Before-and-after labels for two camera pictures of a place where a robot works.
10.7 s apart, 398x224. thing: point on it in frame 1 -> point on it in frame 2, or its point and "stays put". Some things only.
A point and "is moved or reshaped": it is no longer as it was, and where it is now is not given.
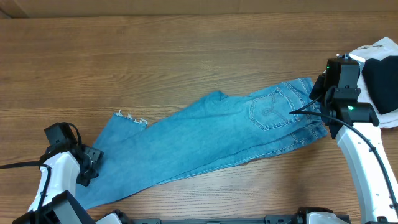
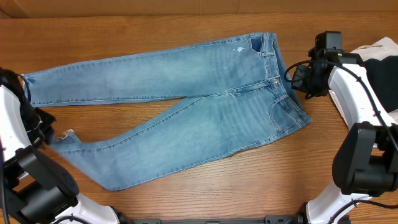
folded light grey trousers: [388, 46] stays put
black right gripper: [316, 88] -> [298, 86]
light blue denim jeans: [207, 131] is moved or reshaped
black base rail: [120, 216] stays put
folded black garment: [381, 79] stays put
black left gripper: [94, 155] -> [47, 131]
